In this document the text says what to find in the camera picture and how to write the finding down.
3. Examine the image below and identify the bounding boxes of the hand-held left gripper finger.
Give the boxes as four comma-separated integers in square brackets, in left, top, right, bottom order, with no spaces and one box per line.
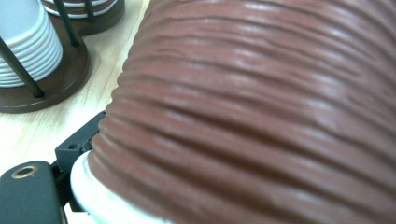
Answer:
[54,110,107,175]

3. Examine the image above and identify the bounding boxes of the brown double cup holder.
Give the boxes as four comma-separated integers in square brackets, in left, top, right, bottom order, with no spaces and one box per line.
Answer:
[0,0,126,115]

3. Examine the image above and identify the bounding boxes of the stack of white cups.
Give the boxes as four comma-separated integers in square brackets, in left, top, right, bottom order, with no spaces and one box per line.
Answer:
[0,0,64,89]

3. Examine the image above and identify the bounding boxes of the stack of brown ribbed cups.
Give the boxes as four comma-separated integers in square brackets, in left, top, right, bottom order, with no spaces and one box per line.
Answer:
[41,0,120,19]

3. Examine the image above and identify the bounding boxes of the brown ribbed paper cup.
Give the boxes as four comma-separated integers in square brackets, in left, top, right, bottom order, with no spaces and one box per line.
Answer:
[69,0,396,224]

